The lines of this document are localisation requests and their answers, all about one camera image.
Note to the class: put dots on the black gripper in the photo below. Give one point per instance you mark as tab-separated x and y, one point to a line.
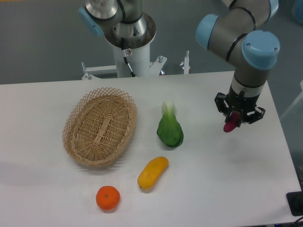
246	106

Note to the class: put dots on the purple sweet potato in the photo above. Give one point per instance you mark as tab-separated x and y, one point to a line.
232	122

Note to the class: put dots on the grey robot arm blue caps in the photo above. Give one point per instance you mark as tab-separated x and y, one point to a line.
236	38

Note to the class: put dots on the green bok choy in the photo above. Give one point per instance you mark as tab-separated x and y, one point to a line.
169	129

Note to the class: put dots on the yellow mango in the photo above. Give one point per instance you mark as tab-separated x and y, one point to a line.
152	172

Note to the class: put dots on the black device at table edge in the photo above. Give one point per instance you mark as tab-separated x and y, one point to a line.
295	202

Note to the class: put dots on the blue object top right corner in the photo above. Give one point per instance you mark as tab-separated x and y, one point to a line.
297	11

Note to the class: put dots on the woven wicker basket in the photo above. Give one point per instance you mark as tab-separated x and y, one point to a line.
100	126

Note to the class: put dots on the orange tangerine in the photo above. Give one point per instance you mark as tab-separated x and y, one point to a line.
107	197

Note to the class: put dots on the white frame at right edge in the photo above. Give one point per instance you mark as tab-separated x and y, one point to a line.
292	105

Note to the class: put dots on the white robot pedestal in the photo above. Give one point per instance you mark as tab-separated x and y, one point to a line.
131	48

